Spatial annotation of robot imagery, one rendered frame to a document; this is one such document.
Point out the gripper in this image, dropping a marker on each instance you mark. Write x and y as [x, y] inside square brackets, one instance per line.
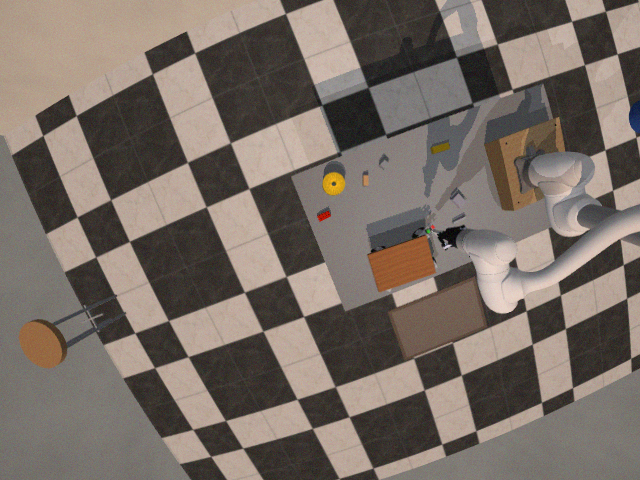
[447, 236]

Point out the wooden dolly with black caster wheels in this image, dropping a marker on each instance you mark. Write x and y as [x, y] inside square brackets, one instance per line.
[404, 262]

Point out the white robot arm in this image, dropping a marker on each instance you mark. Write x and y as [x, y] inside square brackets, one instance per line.
[569, 210]

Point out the yellow rectangular bar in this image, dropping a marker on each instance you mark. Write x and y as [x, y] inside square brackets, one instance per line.
[440, 148]

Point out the yellow cylinder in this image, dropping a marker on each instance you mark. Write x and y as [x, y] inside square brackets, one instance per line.
[337, 179]

